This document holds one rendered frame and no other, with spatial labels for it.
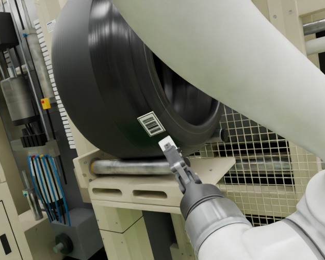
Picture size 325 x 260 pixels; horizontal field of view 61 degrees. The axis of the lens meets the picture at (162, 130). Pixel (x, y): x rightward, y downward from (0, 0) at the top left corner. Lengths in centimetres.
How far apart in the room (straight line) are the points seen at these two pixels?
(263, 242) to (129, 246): 82
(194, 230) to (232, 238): 6
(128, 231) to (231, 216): 75
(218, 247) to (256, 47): 27
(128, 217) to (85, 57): 66
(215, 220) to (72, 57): 48
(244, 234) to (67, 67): 53
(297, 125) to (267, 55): 7
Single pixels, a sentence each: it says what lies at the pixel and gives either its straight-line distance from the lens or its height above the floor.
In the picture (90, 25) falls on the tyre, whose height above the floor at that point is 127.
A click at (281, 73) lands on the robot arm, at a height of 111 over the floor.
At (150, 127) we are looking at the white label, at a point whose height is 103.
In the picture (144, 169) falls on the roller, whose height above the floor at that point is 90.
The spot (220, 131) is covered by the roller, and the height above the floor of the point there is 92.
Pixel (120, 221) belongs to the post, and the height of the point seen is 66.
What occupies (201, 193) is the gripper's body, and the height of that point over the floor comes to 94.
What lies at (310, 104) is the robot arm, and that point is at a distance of 21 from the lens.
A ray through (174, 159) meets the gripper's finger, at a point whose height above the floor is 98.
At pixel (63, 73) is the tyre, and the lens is 72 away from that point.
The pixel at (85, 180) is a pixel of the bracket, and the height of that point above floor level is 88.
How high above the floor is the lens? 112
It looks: 10 degrees down
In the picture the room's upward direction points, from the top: 13 degrees counter-clockwise
